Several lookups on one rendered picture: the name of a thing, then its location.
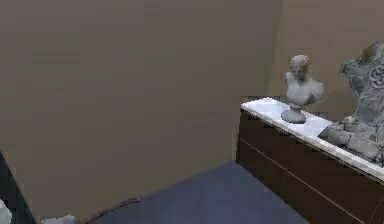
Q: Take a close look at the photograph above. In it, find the grey carved stone sculpture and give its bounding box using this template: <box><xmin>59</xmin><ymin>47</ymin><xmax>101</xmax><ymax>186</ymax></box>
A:
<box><xmin>318</xmin><ymin>40</ymin><xmax>384</xmax><ymax>165</ymax></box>

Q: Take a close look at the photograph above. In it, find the grey bust statue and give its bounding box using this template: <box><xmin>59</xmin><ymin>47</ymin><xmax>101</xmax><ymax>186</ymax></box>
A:
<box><xmin>280</xmin><ymin>54</ymin><xmax>324</xmax><ymax>125</ymax></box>

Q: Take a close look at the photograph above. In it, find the white lumpy object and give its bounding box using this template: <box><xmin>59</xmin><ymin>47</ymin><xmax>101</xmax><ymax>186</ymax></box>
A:
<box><xmin>41</xmin><ymin>214</ymin><xmax>77</xmax><ymax>224</ymax></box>

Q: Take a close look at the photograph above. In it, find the white rounded object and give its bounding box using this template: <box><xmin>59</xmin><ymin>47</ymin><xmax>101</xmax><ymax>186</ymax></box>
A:
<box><xmin>0</xmin><ymin>199</ymin><xmax>13</xmax><ymax>224</ymax></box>

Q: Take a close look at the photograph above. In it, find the dark brown white-topped cabinet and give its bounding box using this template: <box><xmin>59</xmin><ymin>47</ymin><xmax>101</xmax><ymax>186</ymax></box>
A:
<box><xmin>235</xmin><ymin>96</ymin><xmax>384</xmax><ymax>224</ymax></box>

